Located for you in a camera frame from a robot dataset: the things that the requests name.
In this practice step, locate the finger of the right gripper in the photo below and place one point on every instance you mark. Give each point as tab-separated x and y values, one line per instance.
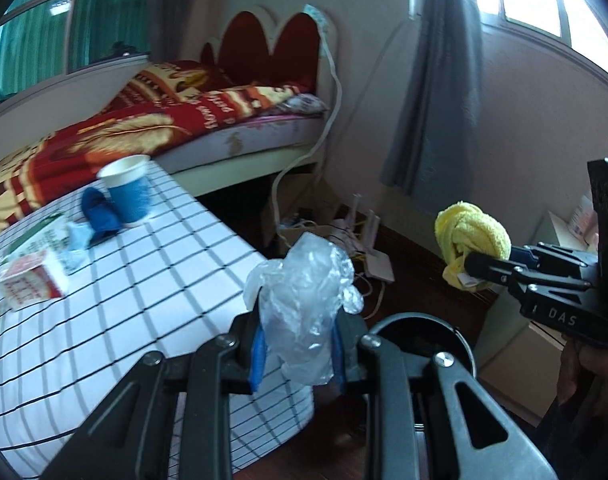
533	289
545	257

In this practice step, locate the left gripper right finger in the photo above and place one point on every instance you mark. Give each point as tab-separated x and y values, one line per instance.
428	418

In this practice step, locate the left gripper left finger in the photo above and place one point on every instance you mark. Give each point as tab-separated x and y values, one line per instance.
166	408

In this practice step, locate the yellow cloth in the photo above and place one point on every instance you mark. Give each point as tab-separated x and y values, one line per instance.
461	229

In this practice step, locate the clear plastic bag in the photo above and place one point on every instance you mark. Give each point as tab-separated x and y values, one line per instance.
298	298

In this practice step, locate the red white small box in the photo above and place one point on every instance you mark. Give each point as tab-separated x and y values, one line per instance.
33	278

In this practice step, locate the green white milk carton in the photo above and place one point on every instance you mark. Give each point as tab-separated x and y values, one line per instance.
51	233

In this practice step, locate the dark blue cloth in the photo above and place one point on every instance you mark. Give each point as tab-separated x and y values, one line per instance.
101	216

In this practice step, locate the blue paper cup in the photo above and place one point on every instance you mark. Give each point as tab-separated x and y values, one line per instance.
127	182

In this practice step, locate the light blue face mask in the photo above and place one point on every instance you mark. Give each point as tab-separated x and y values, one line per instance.
75	251

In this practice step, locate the black trash bin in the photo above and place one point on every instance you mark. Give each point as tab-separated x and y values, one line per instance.
425	335

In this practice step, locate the white wifi router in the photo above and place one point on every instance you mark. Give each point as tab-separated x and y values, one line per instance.
377	264

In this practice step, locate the grey curtain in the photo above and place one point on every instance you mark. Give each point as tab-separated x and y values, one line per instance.
432	154

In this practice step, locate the cardboard box on floor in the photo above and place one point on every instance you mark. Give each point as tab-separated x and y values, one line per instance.
305	205

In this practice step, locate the bed with red headboard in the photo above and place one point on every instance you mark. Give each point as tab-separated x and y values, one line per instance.
245	49

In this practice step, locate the red yellow patterned blanket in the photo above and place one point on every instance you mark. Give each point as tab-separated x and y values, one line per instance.
163	106

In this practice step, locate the window with green curtain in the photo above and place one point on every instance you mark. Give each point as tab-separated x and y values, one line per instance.
46	39

